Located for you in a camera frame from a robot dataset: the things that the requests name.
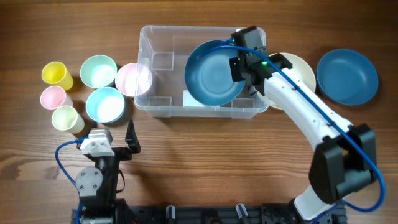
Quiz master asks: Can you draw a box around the light blue bowl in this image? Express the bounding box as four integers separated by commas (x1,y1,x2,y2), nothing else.
85,87,126,123

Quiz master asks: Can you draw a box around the dark blue plate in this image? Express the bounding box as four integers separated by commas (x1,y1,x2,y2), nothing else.
184,40,246,106
316,49,379,106

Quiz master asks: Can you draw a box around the cream plate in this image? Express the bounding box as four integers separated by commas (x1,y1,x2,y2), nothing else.
280,52,317,93

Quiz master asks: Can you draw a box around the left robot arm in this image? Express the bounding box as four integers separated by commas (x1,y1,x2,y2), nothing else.
71,121,141,224

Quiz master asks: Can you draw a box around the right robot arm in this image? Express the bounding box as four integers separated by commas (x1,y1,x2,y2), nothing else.
230,26,385,223

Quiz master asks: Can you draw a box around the pink bowl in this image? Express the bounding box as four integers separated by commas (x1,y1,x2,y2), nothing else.
115,63,153,97

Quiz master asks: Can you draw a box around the cream cup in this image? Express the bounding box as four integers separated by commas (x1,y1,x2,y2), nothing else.
52,105,85,134

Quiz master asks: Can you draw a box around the mint green bowl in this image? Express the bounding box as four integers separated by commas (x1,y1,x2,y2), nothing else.
80,55,118,89

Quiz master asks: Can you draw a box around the pink cup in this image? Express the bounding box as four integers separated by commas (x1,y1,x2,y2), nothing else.
40,86,73,110

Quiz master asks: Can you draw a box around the clear plastic storage bin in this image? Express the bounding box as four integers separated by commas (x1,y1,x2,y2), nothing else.
134,25,269,119

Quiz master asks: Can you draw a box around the yellow cup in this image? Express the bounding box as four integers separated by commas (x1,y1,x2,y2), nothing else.
41,61,73,90

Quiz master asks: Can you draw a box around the left blue cable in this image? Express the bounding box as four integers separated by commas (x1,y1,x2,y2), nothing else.
55,138,88,224

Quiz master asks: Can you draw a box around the blue cable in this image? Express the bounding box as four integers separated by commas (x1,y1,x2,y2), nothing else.
198,37,387,224
55,138,88,224

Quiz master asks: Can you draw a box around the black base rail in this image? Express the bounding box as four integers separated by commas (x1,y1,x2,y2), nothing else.
70,203,348,224

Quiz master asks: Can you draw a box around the right blue cable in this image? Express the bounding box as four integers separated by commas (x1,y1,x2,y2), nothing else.
198,37,387,224

